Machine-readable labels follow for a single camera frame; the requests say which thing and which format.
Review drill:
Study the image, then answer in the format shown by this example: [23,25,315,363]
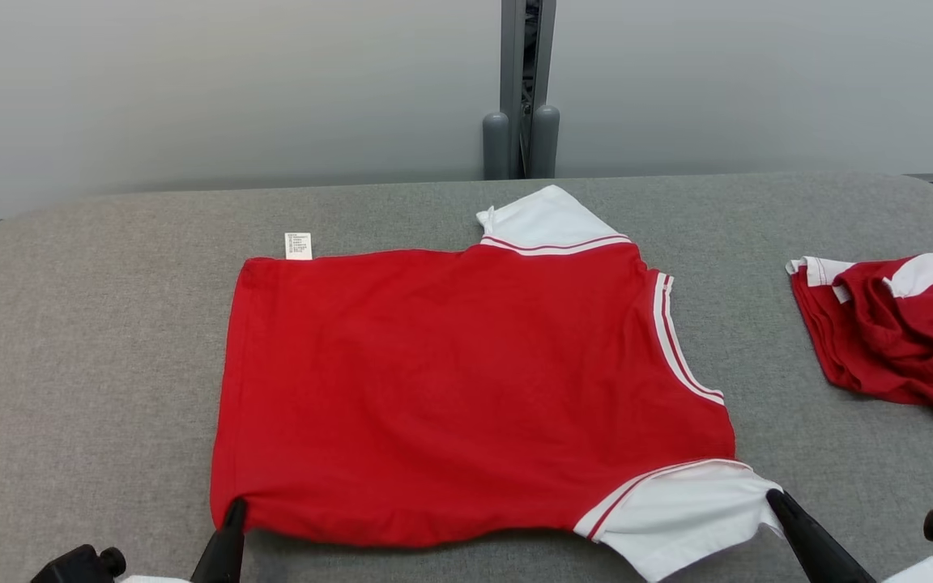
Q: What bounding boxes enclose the red white-sleeved jersey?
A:
[209,185,783,583]

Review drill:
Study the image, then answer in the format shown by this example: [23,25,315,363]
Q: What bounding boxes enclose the grey cylindrical post foot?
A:
[481,112,512,181]
[530,104,561,179]

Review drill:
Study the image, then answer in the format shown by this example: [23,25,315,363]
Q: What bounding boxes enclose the grey metal partition post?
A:
[501,0,556,179]

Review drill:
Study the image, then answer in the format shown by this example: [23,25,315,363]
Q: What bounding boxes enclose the red shorts white trim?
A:
[786,253,933,426]

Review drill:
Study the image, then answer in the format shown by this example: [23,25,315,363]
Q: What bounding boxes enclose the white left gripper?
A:
[121,500,247,583]

